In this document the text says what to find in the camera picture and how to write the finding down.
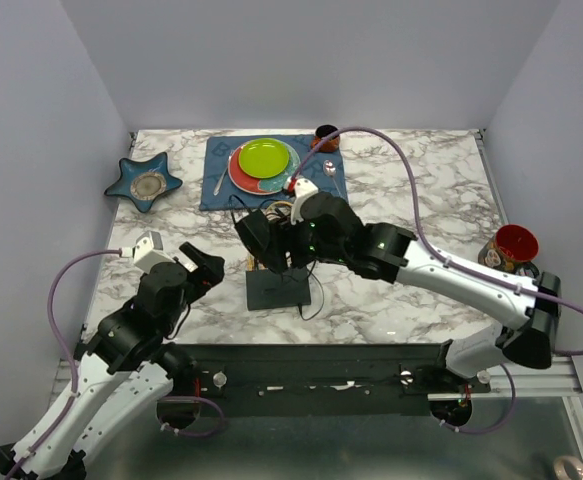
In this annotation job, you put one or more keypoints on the black network switch box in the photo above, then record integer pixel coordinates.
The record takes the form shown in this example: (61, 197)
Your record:
(266, 290)

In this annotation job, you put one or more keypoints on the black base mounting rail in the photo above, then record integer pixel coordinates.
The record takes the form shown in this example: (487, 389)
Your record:
(293, 380)

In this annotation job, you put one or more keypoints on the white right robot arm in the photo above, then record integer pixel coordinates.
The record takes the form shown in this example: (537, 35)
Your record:
(325, 229)

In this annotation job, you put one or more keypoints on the green plate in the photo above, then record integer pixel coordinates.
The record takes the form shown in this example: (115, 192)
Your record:
(263, 158)

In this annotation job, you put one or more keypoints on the red skull pattern mug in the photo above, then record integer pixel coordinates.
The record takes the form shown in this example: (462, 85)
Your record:
(511, 249)

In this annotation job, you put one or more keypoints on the blue cloth placemat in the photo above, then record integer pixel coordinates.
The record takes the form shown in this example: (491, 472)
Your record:
(224, 188)

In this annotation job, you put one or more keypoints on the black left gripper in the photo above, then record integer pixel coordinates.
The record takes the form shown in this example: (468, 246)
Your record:
(209, 272)

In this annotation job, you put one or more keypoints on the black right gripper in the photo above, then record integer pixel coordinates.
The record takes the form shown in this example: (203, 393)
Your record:
(283, 239)

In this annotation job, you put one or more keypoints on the black power adapter brick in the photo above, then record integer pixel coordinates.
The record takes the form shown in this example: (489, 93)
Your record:
(253, 230)

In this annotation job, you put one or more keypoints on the red and teal plate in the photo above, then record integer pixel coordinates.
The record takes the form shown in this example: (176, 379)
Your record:
(261, 187)

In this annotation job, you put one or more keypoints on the brown small cup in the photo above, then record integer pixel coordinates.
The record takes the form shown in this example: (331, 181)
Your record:
(325, 134)

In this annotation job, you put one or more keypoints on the blue star shaped dish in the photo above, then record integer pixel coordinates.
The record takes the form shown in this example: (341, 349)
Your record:
(143, 182)

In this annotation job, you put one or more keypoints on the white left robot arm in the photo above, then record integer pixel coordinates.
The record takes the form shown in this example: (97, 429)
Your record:
(128, 364)

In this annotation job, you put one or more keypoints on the silver spoon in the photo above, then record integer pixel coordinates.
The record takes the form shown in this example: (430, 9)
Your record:
(331, 171)

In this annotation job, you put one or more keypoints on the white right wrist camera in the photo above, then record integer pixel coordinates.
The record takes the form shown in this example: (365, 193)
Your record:
(301, 189)

